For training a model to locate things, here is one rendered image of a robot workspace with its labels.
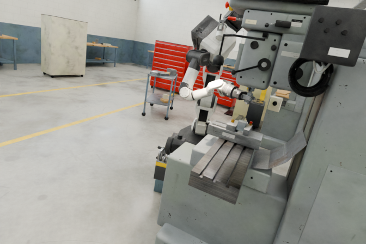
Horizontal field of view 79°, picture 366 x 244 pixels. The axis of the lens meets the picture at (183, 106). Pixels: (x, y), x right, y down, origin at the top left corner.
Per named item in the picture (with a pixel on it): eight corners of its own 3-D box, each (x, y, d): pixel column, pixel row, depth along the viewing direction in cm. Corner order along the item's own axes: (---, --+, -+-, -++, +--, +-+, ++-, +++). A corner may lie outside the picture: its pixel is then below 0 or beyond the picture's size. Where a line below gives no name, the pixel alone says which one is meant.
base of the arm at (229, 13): (218, 21, 179) (224, 22, 169) (229, 7, 177) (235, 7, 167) (231, 33, 186) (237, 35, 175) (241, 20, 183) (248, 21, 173)
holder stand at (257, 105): (244, 123, 191) (249, 101, 185) (246, 117, 211) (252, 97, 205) (258, 127, 187) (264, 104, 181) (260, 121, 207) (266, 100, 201)
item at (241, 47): (231, 77, 142) (239, 43, 137) (232, 76, 146) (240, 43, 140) (237, 78, 141) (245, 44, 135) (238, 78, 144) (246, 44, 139)
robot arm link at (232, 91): (240, 89, 139) (225, 84, 147) (236, 103, 142) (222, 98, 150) (251, 89, 147) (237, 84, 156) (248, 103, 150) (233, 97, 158)
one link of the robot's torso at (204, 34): (186, 57, 200) (184, 32, 166) (211, 32, 205) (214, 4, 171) (211, 78, 192) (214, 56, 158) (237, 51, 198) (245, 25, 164)
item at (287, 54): (267, 86, 125) (281, 38, 118) (270, 83, 146) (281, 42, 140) (305, 95, 118) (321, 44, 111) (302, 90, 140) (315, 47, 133)
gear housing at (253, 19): (240, 27, 125) (244, 8, 122) (246, 32, 147) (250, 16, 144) (305, 36, 113) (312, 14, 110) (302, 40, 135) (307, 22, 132)
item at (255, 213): (154, 224, 173) (166, 154, 156) (173, 201, 201) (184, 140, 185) (262, 280, 144) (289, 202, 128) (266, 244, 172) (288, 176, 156)
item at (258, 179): (188, 164, 149) (191, 148, 146) (205, 146, 180) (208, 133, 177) (266, 194, 131) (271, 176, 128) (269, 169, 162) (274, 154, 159)
